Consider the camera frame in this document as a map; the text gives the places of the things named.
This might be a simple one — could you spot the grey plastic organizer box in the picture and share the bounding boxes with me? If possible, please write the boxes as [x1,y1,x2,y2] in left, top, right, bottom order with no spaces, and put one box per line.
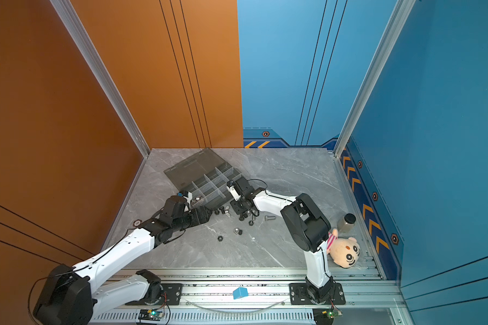
[164,148,241,214]

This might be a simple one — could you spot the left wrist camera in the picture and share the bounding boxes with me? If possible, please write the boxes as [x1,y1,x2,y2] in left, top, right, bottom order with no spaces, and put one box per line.
[177,190,193,205]

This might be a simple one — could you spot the left aluminium corner post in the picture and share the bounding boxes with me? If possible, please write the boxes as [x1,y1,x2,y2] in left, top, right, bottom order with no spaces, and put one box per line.
[50,0,150,159]

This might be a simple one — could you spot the left circuit board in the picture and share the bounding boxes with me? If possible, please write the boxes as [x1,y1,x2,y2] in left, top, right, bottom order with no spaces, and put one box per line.
[137,309,166,324]

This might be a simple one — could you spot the circuit board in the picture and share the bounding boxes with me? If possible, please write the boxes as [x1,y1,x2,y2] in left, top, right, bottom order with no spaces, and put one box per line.
[137,309,166,324]
[313,309,342,325]

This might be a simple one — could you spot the right aluminium corner post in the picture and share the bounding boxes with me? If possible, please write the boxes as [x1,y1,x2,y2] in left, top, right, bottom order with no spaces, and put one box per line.
[333,0,416,158]

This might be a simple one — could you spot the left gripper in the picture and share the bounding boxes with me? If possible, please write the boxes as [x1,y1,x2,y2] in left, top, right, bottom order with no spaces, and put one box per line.
[173,204,213,234]

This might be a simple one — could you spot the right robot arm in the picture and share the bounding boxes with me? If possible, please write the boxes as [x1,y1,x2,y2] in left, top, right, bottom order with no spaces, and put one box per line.
[226,177,335,304]

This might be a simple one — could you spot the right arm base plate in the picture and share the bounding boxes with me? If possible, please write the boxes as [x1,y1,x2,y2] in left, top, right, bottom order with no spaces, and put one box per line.
[289,283,346,306]

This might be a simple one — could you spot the right circuit board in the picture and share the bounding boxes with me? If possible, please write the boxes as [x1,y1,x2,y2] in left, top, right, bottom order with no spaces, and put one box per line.
[313,309,342,325]

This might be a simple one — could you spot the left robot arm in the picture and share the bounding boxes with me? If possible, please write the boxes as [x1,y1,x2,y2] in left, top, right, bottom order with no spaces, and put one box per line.
[28,195,212,324]

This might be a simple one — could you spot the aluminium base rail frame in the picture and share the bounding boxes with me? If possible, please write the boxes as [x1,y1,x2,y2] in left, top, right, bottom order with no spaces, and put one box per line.
[56,267,416,325]

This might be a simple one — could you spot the blue block on rail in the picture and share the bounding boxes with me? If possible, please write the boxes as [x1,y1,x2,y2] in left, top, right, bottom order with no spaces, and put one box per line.
[233,287,249,300]

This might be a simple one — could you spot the plush doll toy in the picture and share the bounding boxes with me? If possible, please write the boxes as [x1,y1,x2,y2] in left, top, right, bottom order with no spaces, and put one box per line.
[326,228,361,268]

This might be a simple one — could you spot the brown jar black lid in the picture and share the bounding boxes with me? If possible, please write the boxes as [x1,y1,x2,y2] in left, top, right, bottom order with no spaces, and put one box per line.
[337,213,357,233]

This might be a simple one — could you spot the aluminium corner post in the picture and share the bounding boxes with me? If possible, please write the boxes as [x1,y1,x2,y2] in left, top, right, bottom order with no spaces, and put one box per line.
[50,0,150,159]
[333,0,416,158]

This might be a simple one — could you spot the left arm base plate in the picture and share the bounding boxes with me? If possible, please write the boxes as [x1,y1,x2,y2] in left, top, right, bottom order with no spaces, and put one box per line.
[143,283,183,306]

